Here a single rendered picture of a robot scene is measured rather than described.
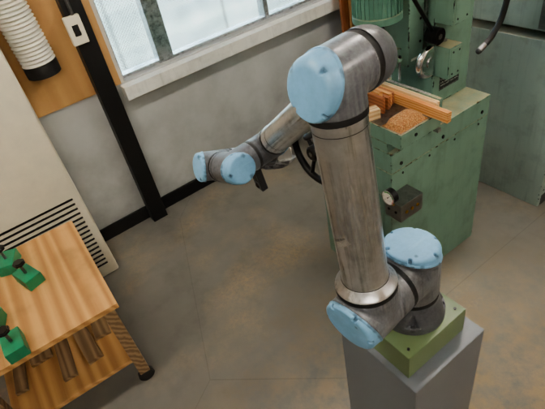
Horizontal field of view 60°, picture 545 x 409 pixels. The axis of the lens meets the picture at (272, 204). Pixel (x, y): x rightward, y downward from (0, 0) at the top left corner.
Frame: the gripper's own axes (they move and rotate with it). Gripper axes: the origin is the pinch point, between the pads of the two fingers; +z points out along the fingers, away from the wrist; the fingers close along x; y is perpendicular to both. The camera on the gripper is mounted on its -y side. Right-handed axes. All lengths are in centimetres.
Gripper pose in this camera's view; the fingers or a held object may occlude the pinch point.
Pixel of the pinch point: (291, 158)
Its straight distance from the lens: 163.9
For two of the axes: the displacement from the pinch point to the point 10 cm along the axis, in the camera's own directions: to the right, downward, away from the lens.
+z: 8.1, -1.8, 5.6
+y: 1.2, -8.8, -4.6
